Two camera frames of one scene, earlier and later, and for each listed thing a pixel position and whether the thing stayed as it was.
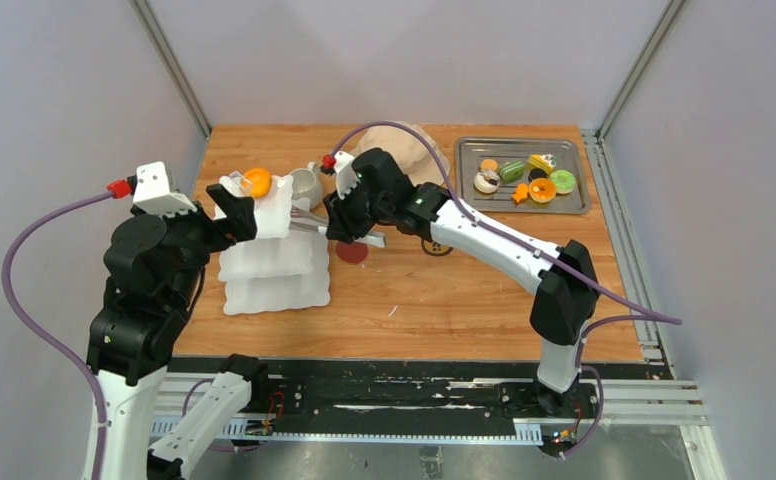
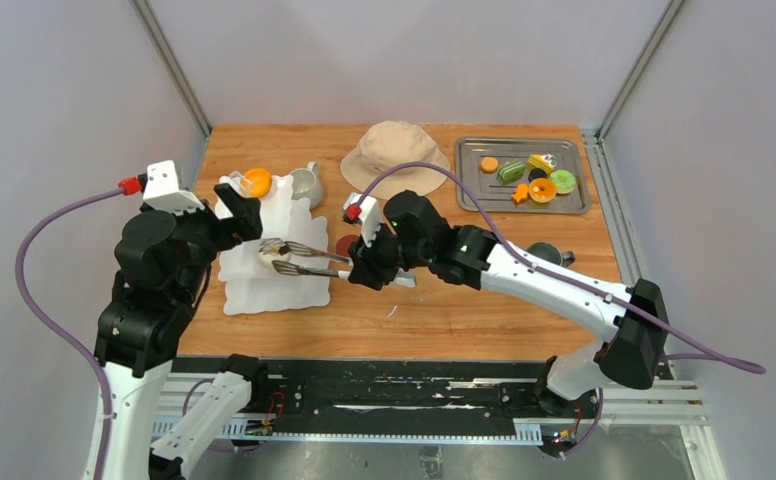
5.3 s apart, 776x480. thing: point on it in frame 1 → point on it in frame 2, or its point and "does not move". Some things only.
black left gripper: x=239 y=216 does not move
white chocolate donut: x=487 y=181 → x=267 y=259
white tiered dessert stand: x=276 y=269 does not move
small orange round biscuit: x=489 y=164 does not move
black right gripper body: x=356 y=217 → x=380 y=261
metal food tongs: x=304 y=221 → x=286 y=248
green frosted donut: x=564 y=181 does not move
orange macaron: x=257 y=182 does not move
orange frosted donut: x=542 y=190 does not move
